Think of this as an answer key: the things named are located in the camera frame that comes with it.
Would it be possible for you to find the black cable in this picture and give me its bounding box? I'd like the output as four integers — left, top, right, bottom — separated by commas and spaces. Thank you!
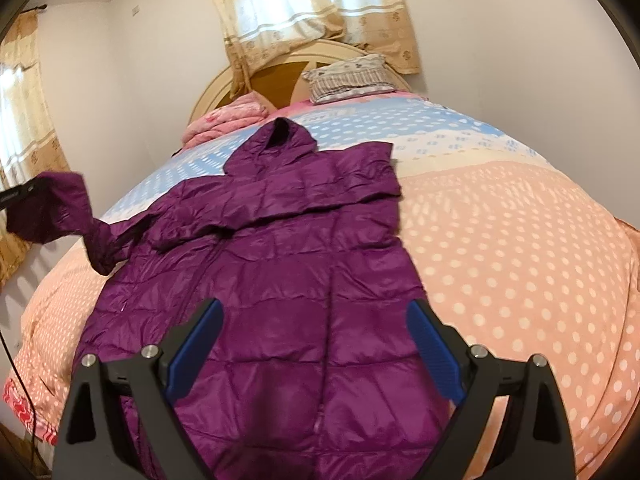
0, 330, 38, 461

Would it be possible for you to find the folded pink quilt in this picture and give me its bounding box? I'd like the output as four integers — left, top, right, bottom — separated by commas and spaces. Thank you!
181, 91, 275, 148

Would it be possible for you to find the striped patterned pillow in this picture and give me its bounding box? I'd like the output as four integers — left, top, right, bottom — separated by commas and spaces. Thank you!
301, 53, 396, 105

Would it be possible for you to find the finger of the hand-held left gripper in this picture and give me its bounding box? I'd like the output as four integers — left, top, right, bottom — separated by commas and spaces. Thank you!
0, 180, 40, 211

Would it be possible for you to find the beige floral side curtain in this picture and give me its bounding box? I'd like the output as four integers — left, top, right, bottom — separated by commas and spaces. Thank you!
0, 12, 71, 286

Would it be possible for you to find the beige floral window curtain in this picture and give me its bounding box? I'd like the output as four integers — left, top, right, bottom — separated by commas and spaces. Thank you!
195, 0, 421, 81

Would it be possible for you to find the cream wooden headboard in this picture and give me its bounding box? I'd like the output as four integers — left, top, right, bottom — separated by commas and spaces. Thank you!
186, 37, 416, 126

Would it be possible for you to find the polka dot bedspread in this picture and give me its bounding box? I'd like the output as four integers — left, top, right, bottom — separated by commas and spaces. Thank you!
2, 91, 640, 480

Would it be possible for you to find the purple down jacket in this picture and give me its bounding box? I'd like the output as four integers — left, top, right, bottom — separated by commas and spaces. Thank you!
5, 117, 453, 480

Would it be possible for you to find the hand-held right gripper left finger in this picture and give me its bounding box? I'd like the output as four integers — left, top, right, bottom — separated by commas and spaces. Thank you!
52, 298, 223, 480

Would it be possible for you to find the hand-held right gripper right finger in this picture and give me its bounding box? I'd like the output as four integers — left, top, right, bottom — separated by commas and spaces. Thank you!
406, 300, 576, 480

